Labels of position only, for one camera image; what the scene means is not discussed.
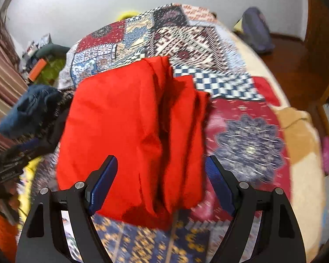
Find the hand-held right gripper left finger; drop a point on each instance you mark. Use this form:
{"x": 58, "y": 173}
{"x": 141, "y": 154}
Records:
{"x": 104, "y": 182}

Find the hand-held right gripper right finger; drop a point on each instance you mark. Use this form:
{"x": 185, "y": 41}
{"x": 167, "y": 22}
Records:
{"x": 218, "y": 182}

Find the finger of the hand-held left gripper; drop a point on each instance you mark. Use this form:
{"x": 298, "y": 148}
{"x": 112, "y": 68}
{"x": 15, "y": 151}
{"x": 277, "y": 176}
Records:
{"x": 28, "y": 146}

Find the red jacket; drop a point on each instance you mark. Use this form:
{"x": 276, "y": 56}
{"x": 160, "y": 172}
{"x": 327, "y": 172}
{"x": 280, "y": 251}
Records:
{"x": 120, "y": 128}

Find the yellow cloth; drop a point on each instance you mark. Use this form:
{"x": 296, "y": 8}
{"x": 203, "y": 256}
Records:
{"x": 30, "y": 169}

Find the black cloth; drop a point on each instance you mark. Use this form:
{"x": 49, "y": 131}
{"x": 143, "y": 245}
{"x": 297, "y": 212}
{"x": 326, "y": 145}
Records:
{"x": 52, "y": 134}

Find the blue denim jeans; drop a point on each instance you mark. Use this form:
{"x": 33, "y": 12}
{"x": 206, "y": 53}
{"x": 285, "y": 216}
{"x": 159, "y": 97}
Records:
{"x": 30, "y": 109}

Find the patchwork printed blanket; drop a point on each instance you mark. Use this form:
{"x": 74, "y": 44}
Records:
{"x": 235, "y": 142}

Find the dark patterned cloth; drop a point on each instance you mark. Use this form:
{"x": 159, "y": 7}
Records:
{"x": 63, "y": 98}

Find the orange cloth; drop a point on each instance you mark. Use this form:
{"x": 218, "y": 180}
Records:
{"x": 2, "y": 230}

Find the striped curtain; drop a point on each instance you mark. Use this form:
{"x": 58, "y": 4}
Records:
{"x": 2, "y": 74}

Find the orange box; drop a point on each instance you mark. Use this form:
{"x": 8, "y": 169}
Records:
{"x": 37, "y": 70}

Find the green cloth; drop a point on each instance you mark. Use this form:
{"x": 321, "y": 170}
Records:
{"x": 53, "y": 71}

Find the beige bed sheet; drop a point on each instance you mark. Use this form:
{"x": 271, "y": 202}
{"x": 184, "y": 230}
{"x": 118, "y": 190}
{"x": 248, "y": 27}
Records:
{"x": 304, "y": 148}

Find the pile of printed packets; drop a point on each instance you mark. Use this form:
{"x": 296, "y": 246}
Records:
{"x": 33, "y": 48}

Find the dark green cushion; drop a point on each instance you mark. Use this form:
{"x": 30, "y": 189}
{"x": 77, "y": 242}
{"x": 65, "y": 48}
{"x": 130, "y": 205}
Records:
{"x": 54, "y": 49}

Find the pink cloth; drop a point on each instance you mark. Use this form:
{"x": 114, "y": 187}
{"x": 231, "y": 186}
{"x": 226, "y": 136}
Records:
{"x": 326, "y": 153}

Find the grey backpack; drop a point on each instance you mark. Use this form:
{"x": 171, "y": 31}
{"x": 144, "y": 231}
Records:
{"x": 256, "y": 30}

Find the wooden door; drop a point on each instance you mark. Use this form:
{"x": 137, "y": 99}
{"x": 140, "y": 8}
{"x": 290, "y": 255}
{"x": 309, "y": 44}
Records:
{"x": 323, "y": 46}

